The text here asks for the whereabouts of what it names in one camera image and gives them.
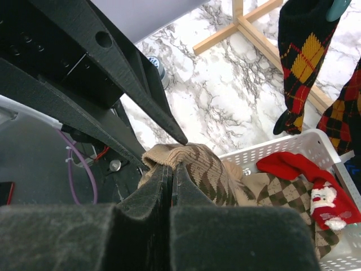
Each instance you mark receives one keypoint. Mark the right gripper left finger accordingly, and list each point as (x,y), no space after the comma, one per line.
(132,235)

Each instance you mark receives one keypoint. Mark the black sock with label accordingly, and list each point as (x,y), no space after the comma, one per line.
(353,167)

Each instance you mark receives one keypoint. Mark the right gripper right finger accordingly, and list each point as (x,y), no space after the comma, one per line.
(204,236)

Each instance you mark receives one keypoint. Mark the small blue white jar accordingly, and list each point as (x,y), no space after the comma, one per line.
(161,69)

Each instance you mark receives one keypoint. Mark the striped argyle sock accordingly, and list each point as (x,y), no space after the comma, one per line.
(264,189)

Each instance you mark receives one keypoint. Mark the beige brown argyle sock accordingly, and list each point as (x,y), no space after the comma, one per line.
(218,180)

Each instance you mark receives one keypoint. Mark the white perforated plastic basket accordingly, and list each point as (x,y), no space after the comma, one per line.
(314,145)

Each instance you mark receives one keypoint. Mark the white oval clip hanger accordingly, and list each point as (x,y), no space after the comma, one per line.
(337,9)

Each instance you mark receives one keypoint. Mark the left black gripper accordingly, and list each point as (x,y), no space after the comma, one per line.
(73,44)

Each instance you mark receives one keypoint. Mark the black red yellow argyle sock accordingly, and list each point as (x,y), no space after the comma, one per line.
(304,35)

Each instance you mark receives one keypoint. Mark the red santa sock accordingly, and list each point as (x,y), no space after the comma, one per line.
(330,206)

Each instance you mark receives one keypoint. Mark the wooden clothes rack frame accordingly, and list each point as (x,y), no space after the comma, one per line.
(243,24)

